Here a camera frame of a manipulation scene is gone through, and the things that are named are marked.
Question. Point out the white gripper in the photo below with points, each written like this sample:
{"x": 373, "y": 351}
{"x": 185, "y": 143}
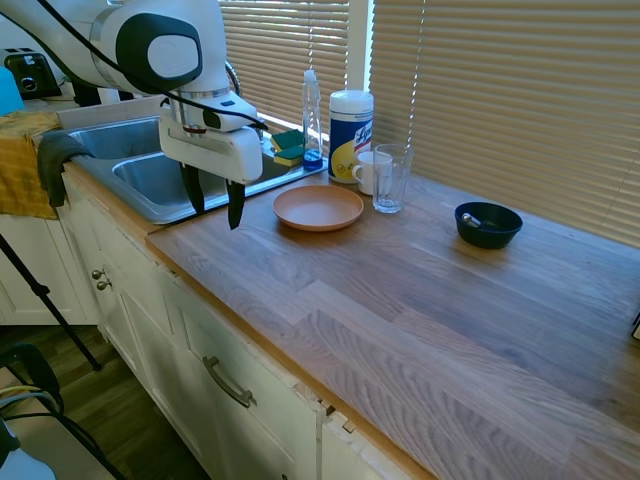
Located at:
{"x": 220, "y": 152}

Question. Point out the orange plastic plate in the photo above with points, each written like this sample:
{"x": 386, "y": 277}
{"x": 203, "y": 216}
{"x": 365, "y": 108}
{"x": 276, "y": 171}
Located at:
{"x": 318, "y": 207}

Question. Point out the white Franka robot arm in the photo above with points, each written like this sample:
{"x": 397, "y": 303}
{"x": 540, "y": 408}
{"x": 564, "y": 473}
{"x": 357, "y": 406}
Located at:
{"x": 165, "y": 50}

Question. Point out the stainless steel double sink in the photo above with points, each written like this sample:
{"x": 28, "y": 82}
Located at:
{"x": 150, "y": 180}

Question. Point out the white ceramic mug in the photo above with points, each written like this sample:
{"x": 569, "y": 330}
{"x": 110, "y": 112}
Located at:
{"x": 365, "y": 172}

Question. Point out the yellow green sponge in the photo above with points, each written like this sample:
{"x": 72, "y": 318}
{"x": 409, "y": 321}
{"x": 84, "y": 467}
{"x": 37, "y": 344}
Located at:
{"x": 287, "y": 140}
{"x": 289, "y": 156}

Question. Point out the clear dish soap bottle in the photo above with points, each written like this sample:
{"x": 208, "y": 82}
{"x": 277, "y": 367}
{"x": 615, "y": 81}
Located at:
{"x": 311, "y": 125}

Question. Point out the white kitchen cabinet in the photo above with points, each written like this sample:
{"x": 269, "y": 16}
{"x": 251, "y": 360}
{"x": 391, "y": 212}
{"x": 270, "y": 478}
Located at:
{"x": 165, "y": 325}

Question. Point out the white tiled ledge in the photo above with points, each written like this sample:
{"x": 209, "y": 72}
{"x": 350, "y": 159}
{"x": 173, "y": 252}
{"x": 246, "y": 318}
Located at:
{"x": 110, "y": 112}

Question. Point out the round metal cabinet knob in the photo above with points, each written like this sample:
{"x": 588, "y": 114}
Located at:
{"x": 98, "y": 274}
{"x": 104, "y": 285}

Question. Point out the yellow white wipes canister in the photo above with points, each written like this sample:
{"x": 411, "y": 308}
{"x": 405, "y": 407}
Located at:
{"x": 350, "y": 135}

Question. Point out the narrow beige window blind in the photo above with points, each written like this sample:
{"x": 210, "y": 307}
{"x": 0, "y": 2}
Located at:
{"x": 280, "y": 50}

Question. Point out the black canister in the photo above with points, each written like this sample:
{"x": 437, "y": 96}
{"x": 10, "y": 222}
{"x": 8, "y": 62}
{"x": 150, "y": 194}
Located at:
{"x": 85, "y": 95}

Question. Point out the grey dish cloth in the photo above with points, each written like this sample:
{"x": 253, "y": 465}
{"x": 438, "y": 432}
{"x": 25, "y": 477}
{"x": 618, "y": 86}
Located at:
{"x": 52, "y": 160}

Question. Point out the clear drinking glass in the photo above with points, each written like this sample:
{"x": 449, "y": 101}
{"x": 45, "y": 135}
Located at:
{"x": 392, "y": 185}

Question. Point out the yellow patterned cloth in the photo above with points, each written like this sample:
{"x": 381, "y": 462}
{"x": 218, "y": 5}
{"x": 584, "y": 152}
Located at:
{"x": 20, "y": 170}

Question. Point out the black tripod leg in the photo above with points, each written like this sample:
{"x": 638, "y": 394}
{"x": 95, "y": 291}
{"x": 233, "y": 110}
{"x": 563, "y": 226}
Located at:
{"x": 45, "y": 300}

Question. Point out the black toaster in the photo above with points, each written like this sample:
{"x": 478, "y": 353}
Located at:
{"x": 30, "y": 75}

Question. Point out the light blue plastic object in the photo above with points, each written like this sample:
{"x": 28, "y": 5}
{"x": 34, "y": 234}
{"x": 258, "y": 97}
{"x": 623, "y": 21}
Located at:
{"x": 10, "y": 95}

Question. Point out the small metal object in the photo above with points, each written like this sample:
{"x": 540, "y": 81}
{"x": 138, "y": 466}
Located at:
{"x": 471, "y": 219}

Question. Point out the dark blue bowl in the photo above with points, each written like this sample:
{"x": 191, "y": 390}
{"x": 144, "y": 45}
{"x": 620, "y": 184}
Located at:
{"x": 487, "y": 235}

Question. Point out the wide beige window blind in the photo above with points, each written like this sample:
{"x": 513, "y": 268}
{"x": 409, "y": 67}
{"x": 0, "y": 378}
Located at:
{"x": 525, "y": 100}

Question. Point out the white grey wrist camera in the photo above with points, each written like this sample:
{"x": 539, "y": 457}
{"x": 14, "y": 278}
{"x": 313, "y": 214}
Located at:
{"x": 225, "y": 116}

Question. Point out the white window frame post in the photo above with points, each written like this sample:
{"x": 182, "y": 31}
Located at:
{"x": 360, "y": 50}

